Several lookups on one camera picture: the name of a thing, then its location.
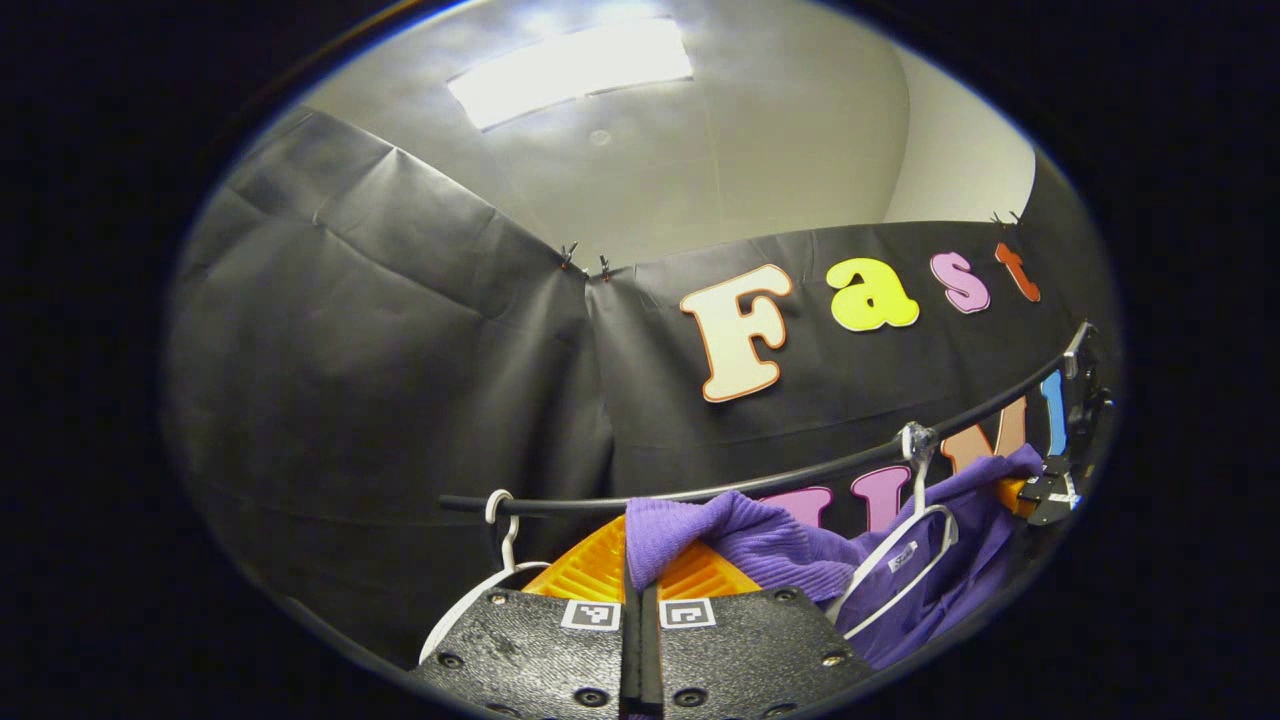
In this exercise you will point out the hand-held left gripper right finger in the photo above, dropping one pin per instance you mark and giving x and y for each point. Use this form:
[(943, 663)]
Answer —
[(740, 650)]

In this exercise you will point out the white hanger with taped hook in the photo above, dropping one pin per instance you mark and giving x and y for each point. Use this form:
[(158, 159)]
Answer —
[(917, 440)]

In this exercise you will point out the white plastic clothes hanger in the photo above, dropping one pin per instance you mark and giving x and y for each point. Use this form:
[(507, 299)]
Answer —
[(510, 540)]

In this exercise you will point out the black backdrop cloth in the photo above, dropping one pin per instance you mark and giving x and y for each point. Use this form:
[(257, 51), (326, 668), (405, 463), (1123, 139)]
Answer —
[(350, 380)]

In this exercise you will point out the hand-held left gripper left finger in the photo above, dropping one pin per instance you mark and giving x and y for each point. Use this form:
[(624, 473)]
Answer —
[(540, 650)]

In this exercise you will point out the ceiling light panel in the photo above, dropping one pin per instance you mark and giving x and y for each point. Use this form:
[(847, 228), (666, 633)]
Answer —
[(570, 70)]

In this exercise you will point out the round ceiling sensor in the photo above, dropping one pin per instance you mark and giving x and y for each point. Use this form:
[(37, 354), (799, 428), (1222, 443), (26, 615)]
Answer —
[(600, 137)]

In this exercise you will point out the purple ribbed knit garment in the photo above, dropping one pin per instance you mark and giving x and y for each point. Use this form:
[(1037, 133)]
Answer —
[(760, 545)]

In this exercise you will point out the black clothes rack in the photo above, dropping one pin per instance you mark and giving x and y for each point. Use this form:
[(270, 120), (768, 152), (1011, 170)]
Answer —
[(540, 506)]

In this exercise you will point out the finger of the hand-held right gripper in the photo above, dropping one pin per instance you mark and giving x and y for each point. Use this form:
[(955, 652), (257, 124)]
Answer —
[(1050, 492)]

